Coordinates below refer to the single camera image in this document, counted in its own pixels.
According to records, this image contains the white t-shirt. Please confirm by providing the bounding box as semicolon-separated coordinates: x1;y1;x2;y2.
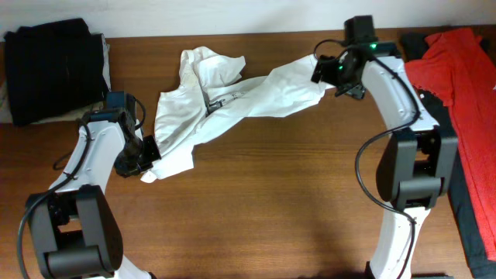
141;46;330;183

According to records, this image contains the folded black garment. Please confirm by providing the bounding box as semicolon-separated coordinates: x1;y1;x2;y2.
4;18;111;126

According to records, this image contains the folded beige garment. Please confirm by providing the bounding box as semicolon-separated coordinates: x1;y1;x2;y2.
1;34;112;126

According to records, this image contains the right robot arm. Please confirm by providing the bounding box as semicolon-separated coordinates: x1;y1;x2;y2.
312;42;458;278

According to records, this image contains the red t-shirt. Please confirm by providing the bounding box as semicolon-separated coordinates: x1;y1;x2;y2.
405;28;495;260

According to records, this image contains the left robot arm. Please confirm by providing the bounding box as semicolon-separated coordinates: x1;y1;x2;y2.
18;108;160;278

